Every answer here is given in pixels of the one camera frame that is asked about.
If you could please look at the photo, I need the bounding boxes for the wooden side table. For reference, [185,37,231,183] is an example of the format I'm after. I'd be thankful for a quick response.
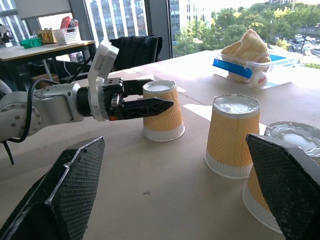
[0,39,97,88]

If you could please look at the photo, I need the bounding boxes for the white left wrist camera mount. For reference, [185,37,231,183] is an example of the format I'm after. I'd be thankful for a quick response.
[87,38,120,123]

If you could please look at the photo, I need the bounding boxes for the cardboard box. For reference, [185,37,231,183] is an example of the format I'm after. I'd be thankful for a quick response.
[30,72,61,90]

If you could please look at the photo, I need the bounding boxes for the black chair with cloth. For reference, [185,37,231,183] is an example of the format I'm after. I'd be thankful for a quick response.
[109,34,164,72]

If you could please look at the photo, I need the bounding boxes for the white roller blind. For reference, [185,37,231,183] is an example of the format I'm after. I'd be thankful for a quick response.
[13,0,72,21]

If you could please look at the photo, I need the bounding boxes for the green plastic bin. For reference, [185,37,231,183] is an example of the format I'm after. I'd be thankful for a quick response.
[20,36,43,49]

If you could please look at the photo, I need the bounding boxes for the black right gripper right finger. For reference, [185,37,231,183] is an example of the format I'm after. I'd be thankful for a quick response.
[245,133,320,240]

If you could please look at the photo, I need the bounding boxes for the yellow folded cloth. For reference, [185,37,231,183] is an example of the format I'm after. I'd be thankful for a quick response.
[220,28,272,83]

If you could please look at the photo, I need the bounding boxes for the orange ribbed paper cup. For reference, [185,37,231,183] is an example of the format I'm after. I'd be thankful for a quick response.
[241,121,320,235]
[141,80,186,143]
[204,94,261,180]

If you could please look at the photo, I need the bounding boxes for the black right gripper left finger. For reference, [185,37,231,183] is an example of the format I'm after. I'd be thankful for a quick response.
[0,136,106,240]

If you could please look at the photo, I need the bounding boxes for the white ball with red print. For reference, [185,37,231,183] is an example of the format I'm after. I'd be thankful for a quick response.
[249,70,269,91]

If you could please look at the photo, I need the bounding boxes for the white plastic basket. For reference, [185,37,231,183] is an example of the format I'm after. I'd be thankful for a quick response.
[52,26,82,46]

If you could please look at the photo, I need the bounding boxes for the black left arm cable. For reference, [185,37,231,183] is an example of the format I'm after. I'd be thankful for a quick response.
[0,78,61,166]

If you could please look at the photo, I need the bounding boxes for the brown wooden box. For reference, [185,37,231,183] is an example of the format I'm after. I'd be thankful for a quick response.
[38,27,58,45]

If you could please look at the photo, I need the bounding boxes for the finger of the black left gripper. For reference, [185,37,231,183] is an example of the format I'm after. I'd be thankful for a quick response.
[121,97,175,120]
[123,79,154,98]

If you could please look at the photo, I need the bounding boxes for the clear container with blue clips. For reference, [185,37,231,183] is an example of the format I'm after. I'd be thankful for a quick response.
[212,51,302,84]

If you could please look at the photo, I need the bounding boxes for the red snack bag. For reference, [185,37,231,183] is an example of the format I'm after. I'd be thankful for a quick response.
[59,15,80,34]

